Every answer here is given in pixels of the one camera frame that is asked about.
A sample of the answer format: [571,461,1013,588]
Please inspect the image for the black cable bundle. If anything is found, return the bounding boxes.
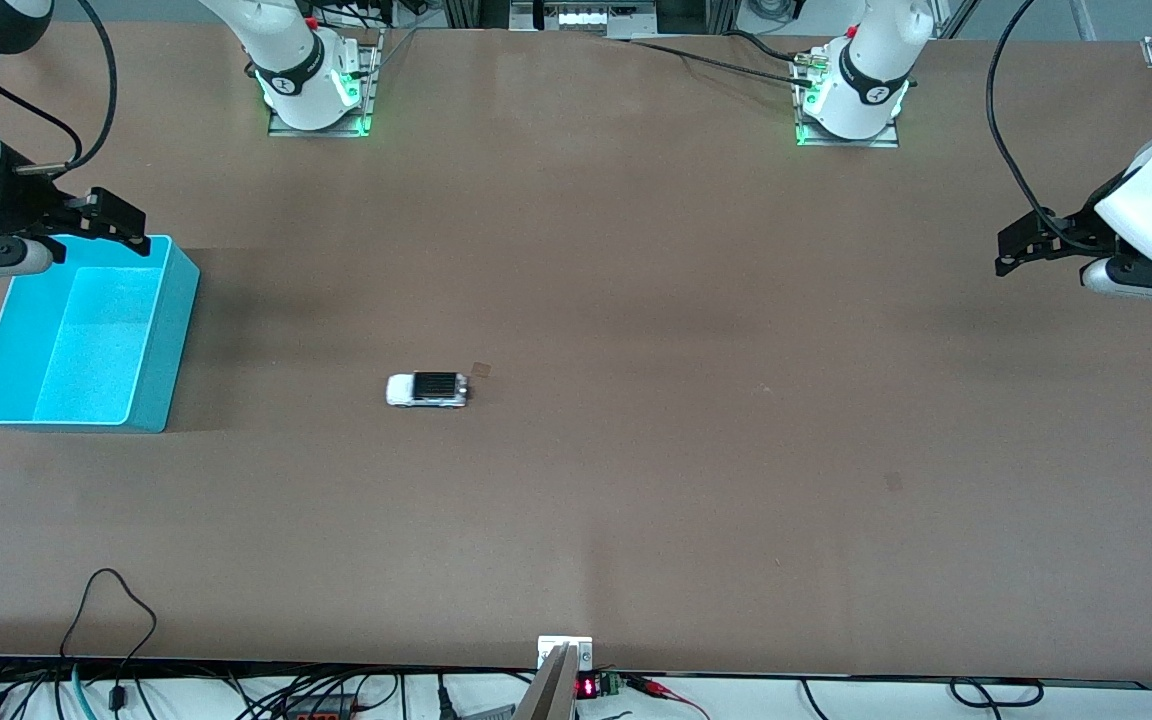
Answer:
[0,660,412,720]

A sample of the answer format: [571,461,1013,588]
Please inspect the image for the long black table cable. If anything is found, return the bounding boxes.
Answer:
[601,36,822,91]

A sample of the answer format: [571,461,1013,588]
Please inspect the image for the white jeep toy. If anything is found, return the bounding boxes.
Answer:
[385,371,472,409]

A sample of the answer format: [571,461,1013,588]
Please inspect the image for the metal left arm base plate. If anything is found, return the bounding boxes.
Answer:
[793,50,900,149]

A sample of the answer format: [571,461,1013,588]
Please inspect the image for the grey metal camera mount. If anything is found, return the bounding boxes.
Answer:
[513,636,595,720]

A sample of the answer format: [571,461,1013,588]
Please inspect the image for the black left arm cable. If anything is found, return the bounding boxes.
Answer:
[984,0,1087,256]

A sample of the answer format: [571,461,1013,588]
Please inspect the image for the aluminium frame with white device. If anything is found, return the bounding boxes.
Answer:
[444,0,739,37]

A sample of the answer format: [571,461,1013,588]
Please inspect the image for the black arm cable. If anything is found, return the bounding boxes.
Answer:
[0,0,119,176]
[984,0,1087,256]

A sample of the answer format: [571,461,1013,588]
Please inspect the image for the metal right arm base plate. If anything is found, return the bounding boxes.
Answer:
[268,28,383,138]

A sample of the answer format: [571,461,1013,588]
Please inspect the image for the black coiled floor cable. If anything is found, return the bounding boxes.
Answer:
[946,677,1047,710]

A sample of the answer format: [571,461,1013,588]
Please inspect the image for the cyan plastic bin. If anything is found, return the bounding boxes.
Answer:
[0,234,202,434]

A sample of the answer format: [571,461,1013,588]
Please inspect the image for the red and black clip wires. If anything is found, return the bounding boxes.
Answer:
[624,674,713,720]

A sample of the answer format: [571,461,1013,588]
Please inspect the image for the black looped thin cable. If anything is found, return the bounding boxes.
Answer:
[58,567,159,713]

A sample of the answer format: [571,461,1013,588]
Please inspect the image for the short black table cable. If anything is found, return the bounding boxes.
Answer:
[724,30,809,65]

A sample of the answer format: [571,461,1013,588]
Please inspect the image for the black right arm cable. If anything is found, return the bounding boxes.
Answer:
[0,0,119,176]

